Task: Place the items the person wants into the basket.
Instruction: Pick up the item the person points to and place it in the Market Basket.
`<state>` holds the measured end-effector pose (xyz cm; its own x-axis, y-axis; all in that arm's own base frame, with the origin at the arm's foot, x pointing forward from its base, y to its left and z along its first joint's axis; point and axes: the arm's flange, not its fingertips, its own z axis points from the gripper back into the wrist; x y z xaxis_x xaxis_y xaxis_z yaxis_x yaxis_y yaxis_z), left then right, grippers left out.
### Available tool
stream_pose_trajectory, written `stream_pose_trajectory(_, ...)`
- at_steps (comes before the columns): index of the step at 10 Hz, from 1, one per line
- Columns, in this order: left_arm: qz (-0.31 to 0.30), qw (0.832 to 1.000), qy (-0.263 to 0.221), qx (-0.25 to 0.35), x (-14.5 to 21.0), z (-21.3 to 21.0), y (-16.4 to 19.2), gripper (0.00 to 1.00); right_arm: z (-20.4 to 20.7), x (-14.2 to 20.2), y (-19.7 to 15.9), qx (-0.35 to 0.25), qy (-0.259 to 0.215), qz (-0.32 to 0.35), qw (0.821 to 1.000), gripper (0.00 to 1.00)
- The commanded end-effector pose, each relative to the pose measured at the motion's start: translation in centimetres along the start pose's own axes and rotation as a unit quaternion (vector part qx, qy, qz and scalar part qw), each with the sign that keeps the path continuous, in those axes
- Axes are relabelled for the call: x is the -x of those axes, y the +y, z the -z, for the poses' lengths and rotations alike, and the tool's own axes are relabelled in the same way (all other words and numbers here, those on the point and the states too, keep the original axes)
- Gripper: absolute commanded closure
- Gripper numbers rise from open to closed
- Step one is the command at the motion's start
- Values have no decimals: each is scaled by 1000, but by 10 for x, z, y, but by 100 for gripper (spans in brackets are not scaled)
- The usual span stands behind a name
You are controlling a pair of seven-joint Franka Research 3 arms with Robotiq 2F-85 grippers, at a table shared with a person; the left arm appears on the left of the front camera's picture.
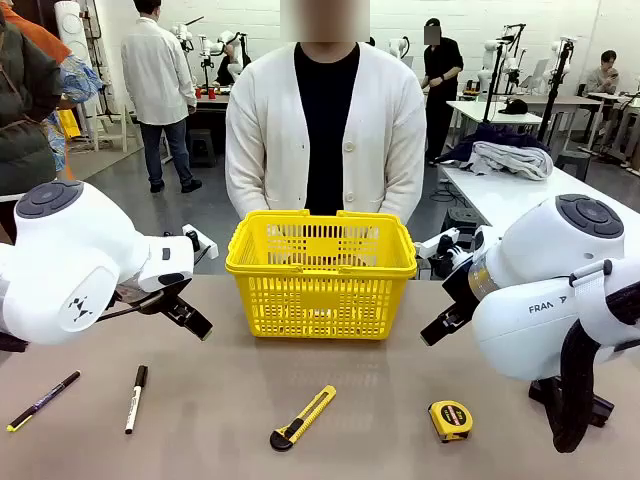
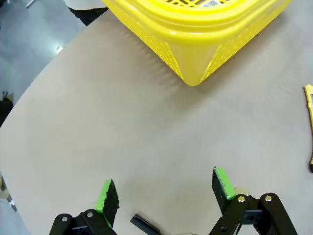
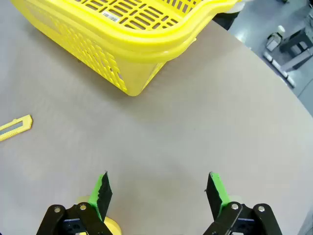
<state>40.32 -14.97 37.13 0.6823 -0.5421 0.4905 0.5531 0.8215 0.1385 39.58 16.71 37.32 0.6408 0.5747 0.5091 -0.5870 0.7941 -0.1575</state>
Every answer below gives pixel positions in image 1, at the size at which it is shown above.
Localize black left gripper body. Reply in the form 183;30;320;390
113;273;195;316

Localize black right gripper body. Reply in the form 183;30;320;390
440;267;484;322

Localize yellow tape measure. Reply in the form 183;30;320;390
427;399;475;444

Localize dark pen with yellow cap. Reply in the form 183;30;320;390
6;370;82;433

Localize yellow black utility knife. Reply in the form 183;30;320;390
269;384;337;453

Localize person's left forearm white sleeve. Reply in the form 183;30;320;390
383;144;427;224

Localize person's right forearm white sleeve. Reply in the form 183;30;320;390
225;144;269;214

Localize yellow plastic shopping basket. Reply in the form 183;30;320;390
224;209;419;341

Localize person in dark green jacket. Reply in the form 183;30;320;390
0;9;64;196

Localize person in white cardigan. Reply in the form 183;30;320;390
224;0;427;226

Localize person in orange blue clothes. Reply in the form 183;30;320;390
0;0;105;181

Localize person in white lab coat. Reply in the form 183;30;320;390
121;0;204;195

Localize person in black clothes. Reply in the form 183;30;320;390
422;18;465;166

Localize seated person in grey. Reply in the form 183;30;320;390
584;49;622;96

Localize dark grey step stool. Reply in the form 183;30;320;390
444;207;485;251

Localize white marker with black cap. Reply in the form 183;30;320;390
124;364;149;435

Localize white table with clothes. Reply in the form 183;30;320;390
439;164;640;229

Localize grey white cloth pile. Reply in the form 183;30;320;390
468;141;555;181

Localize small black stool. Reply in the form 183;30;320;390
187;128;218;169

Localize pile of clothes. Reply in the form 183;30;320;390
433;124;551;166

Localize white wooden step stool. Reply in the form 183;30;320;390
82;104;144;154

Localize grey plastic stool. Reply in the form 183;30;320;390
554;149;592;182

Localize black stapler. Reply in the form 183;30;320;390
528;377;615;428

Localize white table with cap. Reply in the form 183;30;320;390
445;99;545;151

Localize black tripod stand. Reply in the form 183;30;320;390
482;23;527;126
537;38;576;146

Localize tall white cylinder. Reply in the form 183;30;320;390
53;0;101;109

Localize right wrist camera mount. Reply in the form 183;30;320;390
414;227;484;264

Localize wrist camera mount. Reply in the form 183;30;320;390
414;227;484;264
182;223;220;260

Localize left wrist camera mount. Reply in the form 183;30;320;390
182;223;220;260

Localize white velcro strap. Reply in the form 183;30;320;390
568;258;615;301

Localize black cable sleeve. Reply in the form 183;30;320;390
549;284;640;454

